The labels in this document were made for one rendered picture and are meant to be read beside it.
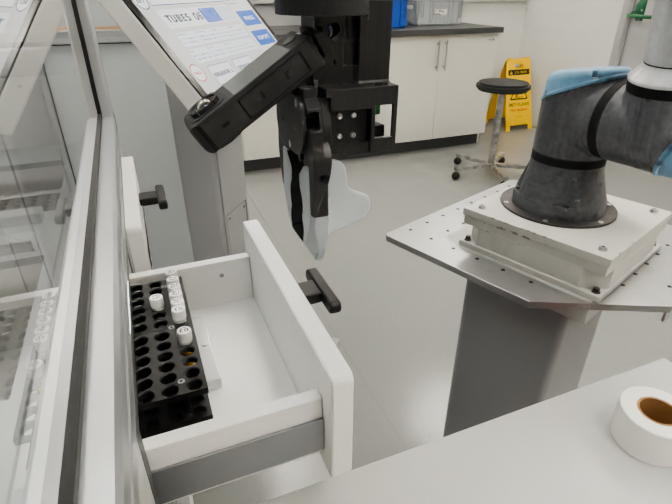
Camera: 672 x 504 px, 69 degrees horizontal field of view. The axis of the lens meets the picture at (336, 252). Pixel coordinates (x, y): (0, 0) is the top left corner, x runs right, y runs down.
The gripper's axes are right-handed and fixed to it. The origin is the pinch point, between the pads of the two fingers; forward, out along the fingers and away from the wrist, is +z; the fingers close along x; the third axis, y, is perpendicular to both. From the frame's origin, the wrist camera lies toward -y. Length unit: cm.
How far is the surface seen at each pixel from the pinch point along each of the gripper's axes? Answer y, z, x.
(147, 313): -14.7, 6.7, 3.0
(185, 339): -11.9, 6.0, -3.1
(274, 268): -2.4, 3.8, 1.9
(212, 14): 9, -14, 91
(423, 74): 189, 37, 285
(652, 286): 58, 20, 2
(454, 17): 228, 1, 311
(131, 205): -14.9, 3.9, 23.8
